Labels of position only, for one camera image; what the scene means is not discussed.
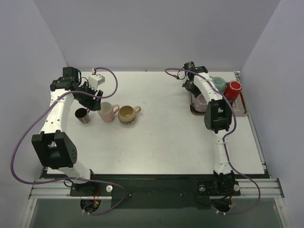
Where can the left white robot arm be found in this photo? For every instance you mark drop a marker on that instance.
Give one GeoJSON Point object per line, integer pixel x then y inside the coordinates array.
{"type": "Point", "coordinates": [53, 147]}

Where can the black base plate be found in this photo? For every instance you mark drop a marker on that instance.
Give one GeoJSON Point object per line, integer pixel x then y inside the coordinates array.
{"type": "Point", "coordinates": [166, 191]}

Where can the pink mug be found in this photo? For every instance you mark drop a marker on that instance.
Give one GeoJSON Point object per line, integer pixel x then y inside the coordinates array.
{"type": "Point", "coordinates": [108, 111]}

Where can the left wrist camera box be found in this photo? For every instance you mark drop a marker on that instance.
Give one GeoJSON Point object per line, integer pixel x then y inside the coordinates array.
{"type": "Point", "coordinates": [95, 81]}

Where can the teal mug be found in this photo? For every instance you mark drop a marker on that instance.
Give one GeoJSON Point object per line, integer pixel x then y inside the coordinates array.
{"type": "Point", "coordinates": [219, 83]}

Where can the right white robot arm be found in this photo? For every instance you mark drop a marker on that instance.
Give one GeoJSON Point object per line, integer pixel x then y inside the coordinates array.
{"type": "Point", "coordinates": [218, 115]}

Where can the brown striped small cup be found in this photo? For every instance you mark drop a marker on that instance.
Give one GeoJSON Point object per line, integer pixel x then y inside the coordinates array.
{"type": "Point", "coordinates": [82, 114]}

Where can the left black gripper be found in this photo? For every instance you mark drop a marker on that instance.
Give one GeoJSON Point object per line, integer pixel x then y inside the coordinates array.
{"type": "Point", "coordinates": [90, 99]}

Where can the lilac mug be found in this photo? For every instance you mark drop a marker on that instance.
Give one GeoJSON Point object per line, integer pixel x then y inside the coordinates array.
{"type": "Point", "coordinates": [200, 104]}

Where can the metal tray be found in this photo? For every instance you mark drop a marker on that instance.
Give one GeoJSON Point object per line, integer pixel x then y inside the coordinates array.
{"type": "Point", "coordinates": [239, 105]}

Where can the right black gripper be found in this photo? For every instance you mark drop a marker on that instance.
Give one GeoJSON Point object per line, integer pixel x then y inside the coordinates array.
{"type": "Point", "coordinates": [189, 86]}

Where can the red mug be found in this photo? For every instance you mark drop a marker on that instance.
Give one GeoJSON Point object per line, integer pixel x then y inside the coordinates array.
{"type": "Point", "coordinates": [233, 90]}

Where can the beige round mug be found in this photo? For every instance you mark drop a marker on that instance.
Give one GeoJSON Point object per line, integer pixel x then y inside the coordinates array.
{"type": "Point", "coordinates": [127, 114]}

